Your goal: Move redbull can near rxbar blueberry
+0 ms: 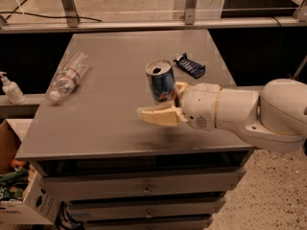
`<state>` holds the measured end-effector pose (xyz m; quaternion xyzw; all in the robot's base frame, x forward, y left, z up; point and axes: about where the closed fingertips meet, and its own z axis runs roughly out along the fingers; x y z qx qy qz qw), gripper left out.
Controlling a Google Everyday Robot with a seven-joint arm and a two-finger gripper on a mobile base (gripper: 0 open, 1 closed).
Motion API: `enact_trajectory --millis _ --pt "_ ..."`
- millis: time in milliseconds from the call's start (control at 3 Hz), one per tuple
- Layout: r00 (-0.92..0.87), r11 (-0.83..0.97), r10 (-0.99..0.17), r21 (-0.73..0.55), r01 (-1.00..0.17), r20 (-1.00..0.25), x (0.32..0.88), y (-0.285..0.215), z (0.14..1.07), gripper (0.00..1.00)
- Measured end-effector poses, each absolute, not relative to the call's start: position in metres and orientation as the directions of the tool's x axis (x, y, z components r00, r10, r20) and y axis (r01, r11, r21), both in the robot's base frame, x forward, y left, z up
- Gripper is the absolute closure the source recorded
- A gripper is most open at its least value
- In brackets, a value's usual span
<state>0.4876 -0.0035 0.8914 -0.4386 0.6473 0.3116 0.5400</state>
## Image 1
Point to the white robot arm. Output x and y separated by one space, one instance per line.
274 118

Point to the dark blue rxbar wrapper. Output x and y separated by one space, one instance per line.
189 66

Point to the green items in box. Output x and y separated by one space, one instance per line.
13 185

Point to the white pump dispenser bottle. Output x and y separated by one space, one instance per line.
12 90

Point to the white cardboard box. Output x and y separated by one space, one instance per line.
23 201

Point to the blue silver redbull can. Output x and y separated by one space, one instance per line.
161 79

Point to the aluminium frame rail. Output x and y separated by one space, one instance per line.
53 16

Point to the clear plastic water bottle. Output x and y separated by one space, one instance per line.
69 76

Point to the grey drawer cabinet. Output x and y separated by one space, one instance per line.
116 172

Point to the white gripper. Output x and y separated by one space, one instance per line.
200 104

